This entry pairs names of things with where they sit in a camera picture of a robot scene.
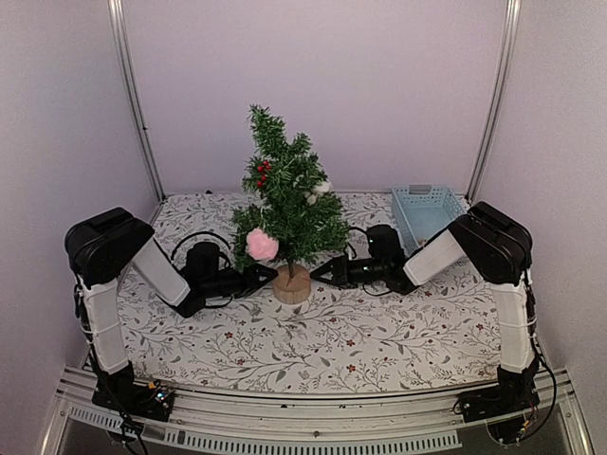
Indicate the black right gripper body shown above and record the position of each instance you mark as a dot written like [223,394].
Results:
[366,276]

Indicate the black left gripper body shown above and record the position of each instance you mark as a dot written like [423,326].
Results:
[216,287]

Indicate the pink pompom ornament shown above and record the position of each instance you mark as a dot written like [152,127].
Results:
[260,246]

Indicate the wooden tree stump base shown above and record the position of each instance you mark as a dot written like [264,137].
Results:
[292,285]

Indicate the small green christmas tree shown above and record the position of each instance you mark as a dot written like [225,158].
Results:
[279,209]

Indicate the white cotton ornament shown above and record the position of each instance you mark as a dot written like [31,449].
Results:
[311,197]

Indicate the small red berry sprig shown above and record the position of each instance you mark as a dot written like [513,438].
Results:
[263,169]

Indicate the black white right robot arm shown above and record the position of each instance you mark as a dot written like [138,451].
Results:
[499,251]

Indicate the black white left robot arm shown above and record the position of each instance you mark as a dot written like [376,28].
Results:
[104,249]

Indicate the floral patterned table mat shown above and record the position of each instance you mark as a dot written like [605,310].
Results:
[336,341]

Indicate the light blue plastic basket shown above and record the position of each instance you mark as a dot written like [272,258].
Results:
[420,211]

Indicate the front aluminium rail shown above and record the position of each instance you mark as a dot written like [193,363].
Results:
[214,421]

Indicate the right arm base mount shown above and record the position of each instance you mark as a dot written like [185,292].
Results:
[514,400]

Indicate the left aluminium corner post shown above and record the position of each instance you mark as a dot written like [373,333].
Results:
[119,30]

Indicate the aluminium corner post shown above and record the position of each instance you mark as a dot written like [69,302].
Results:
[119,30]
[507,50]

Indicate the right aluminium corner post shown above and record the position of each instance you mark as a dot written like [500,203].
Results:
[507,50]

